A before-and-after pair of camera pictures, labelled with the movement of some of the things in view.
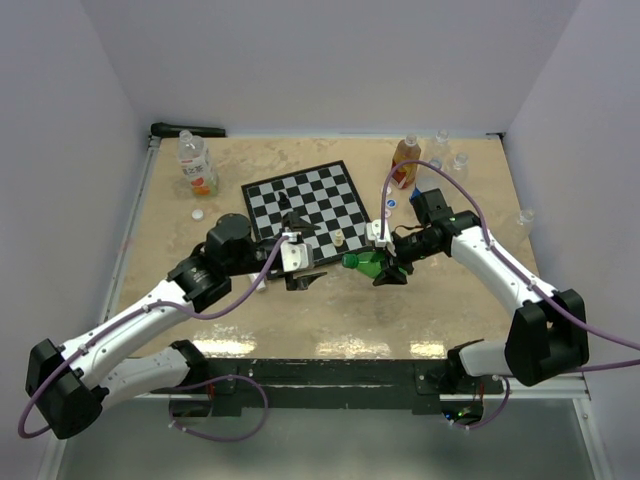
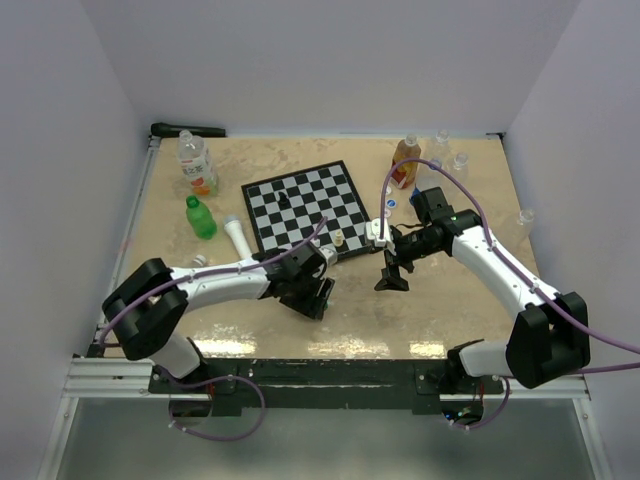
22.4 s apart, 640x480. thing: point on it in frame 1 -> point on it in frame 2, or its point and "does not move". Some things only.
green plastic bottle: x=362 y=261 -> x=201 y=218
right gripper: x=391 y=274 does not move
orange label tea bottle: x=196 y=165 does not move
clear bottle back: x=442 y=146 does not move
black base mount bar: x=415 y=384 does not move
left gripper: x=300 y=280 -> x=314 y=305
